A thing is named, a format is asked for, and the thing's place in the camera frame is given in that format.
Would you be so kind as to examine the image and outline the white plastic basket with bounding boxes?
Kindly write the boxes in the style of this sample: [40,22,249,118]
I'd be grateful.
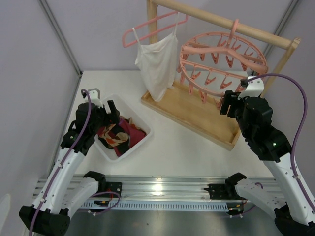
[94,94,153,163]

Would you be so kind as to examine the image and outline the pink round clip hanger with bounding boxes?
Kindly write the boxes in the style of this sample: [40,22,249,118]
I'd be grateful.
[177,19,268,109]

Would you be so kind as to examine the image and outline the beige argyle sock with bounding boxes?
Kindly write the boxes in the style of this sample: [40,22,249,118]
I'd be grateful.
[97,124,129,149]

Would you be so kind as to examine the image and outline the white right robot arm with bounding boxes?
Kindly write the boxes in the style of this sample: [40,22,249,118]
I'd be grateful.
[220,90,315,236]

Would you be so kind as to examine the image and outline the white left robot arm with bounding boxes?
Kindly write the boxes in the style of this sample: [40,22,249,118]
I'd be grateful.
[19,100,120,236]

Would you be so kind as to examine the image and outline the pink clothes hanger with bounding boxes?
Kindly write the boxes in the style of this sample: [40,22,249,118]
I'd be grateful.
[122,11,189,48]

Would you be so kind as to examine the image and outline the wooden clothes rack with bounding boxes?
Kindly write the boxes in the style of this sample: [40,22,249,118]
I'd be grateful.
[141,0,301,150]

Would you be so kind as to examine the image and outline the white camisole top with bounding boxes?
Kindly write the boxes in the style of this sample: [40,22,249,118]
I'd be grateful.
[132,16,179,102]

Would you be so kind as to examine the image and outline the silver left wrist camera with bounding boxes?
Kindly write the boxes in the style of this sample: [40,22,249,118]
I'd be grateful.
[82,88,103,109]

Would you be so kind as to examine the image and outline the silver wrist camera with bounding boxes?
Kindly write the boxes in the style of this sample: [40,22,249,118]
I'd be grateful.
[238,76,264,100]
[82,88,103,109]

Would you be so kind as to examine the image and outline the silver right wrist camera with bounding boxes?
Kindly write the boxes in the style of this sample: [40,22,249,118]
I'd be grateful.
[238,76,264,100]

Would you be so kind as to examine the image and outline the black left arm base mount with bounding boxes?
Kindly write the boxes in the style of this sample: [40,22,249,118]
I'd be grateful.
[104,182,123,200]

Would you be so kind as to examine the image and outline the aluminium mounting rail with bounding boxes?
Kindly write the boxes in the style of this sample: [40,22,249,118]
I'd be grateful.
[33,175,281,200]

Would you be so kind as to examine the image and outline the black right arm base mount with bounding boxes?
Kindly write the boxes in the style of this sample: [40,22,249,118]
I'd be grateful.
[203,183,238,200]

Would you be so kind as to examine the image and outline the white slotted cable duct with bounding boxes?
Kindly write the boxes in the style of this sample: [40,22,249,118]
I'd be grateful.
[80,200,242,212]

